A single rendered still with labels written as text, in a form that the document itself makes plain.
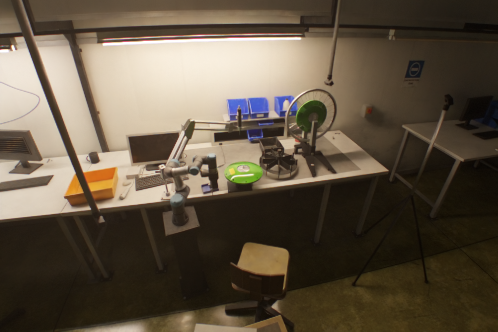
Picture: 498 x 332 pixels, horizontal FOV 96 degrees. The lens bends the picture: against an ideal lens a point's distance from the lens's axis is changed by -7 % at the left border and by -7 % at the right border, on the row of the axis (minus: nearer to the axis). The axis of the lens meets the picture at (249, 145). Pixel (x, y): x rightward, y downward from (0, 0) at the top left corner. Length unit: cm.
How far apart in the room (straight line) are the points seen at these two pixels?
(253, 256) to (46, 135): 239
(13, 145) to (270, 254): 249
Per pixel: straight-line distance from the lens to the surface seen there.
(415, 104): 389
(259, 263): 192
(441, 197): 361
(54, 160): 313
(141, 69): 260
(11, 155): 310
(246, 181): 187
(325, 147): 275
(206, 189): 206
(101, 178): 248
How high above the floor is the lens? 219
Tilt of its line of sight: 29 degrees down
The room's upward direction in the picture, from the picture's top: straight up
